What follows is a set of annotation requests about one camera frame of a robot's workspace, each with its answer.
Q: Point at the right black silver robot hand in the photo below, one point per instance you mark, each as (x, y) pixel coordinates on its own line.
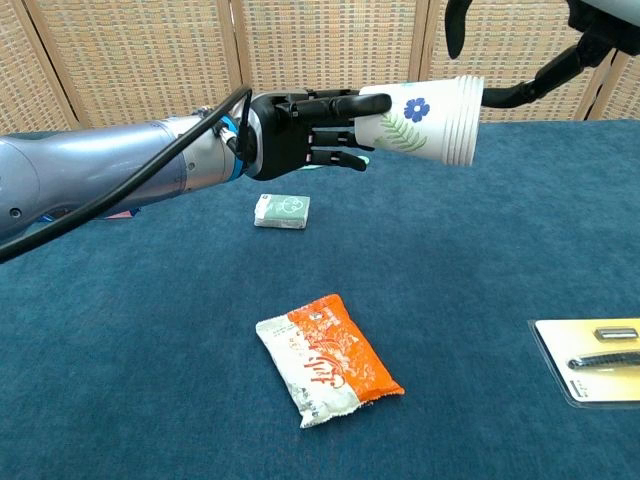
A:
(595, 30)

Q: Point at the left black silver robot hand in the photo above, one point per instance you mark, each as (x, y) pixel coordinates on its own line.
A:
(280, 135)

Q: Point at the white paper cup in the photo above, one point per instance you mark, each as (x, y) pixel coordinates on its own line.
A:
(440, 125)

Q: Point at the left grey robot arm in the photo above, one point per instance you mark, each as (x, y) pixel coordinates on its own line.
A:
(100, 165)

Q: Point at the bamboo folding screen panel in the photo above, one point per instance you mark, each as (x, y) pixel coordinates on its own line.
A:
(627, 85)
(145, 55)
(330, 40)
(25, 85)
(510, 35)

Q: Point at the pale green tissue pack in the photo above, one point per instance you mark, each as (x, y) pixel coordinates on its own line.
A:
(282, 211)

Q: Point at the blue cookie box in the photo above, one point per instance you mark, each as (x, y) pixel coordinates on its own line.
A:
(122, 214)

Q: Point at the blue table carpet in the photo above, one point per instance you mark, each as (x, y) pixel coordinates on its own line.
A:
(450, 260)

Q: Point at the orange white snack bag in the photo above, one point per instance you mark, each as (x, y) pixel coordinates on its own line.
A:
(335, 355)

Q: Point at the razor in yellow blister pack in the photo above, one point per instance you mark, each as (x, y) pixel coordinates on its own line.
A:
(595, 370)

